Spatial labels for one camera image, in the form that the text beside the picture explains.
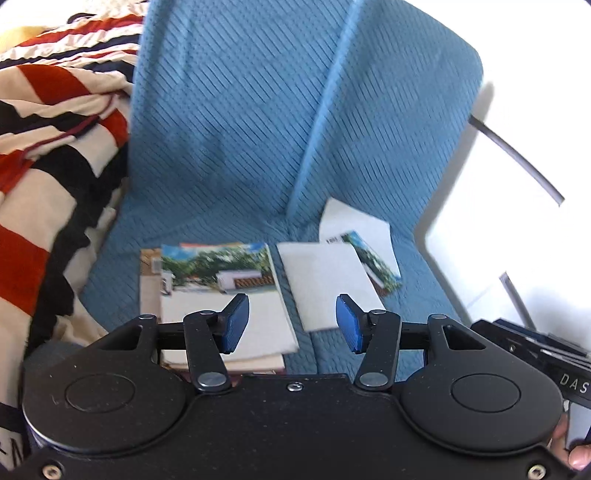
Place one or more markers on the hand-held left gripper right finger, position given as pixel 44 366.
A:
pixel 352 323

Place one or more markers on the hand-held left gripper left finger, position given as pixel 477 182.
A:
pixel 233 323

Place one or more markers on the photo cover booklet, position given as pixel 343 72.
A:
pixel 194 304
pixel 376 263

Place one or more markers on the white paper sheet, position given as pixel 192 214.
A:
pixel 351 217
pixel 323 277

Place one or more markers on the orange and white book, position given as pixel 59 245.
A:
pixel 196 245

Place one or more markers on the person's right hand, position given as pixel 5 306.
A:
pixel 581 459

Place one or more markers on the dark metal table tube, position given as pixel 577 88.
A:
pixel 515 297
pixel 524 160

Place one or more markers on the white table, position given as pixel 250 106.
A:
pixel 461 249

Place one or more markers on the blue textured sofa cushions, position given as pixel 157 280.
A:
pixel 231 138

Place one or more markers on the red black striped blanket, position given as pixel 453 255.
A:
pixel 46 184

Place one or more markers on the white quilted bedspread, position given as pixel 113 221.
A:
pixel 69 11

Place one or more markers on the yellow pillow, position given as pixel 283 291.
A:
pixel 25 37

